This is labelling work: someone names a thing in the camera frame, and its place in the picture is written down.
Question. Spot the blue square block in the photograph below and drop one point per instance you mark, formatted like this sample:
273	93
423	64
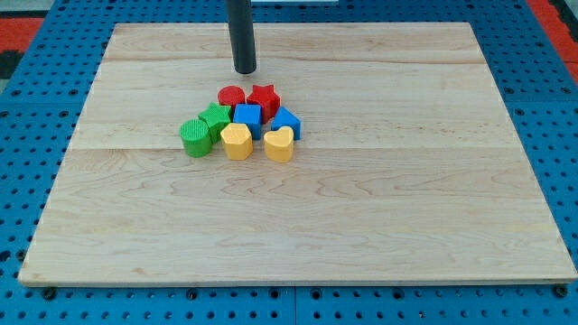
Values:
250	115

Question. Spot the red circle block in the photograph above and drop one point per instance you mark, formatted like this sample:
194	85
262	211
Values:
231	96

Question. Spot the blue triangle block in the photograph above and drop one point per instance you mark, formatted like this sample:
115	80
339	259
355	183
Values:
284	117

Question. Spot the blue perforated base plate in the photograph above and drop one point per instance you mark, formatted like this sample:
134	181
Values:
43	99

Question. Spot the light wooden board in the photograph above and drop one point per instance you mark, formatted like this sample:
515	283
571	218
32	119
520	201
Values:
409	170

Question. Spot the green circle block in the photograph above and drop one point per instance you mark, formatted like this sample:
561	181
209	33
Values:
195	136

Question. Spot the black cylindrical robot arm rod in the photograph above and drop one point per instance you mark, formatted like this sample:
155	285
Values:
241	34

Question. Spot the green star block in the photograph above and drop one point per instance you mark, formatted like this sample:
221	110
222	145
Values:
216	117

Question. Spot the yellow heart block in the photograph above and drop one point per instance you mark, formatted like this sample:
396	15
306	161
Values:
279	144

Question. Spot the red star block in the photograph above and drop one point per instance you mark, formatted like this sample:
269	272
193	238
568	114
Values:
267	99

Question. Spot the yellow pentagon block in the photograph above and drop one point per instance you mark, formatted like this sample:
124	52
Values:
237	141

